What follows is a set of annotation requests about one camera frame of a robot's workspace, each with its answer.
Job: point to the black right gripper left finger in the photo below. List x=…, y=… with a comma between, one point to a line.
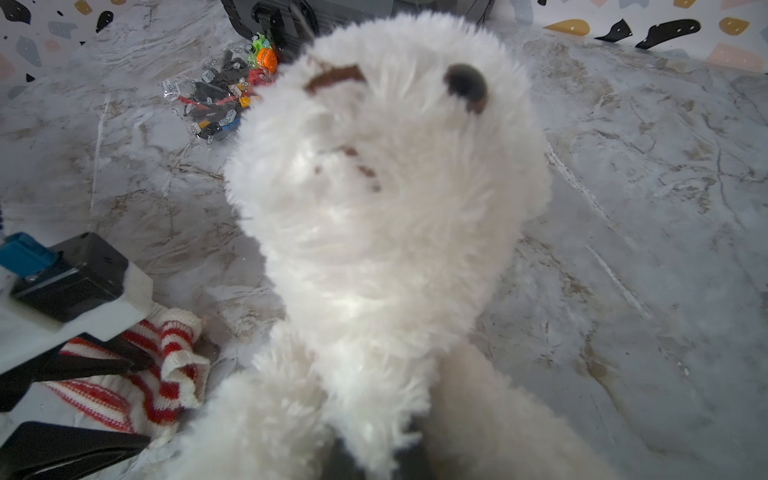
x=340, y=465

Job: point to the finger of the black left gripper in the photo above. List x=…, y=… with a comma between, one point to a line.
x=37, y=450
x=55, y=365

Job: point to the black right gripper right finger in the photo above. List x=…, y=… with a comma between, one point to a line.
x=412, y=461

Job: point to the red white striped knitted sweater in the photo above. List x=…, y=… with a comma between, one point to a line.
x=147, y=402

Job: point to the white teddy bear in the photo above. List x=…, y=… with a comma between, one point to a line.
x=386, y=176

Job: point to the bag of colourful small parts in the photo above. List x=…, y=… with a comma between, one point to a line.
x=213, y=99

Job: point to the dark grey hard case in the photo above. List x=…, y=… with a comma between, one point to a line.
x=289, y=25

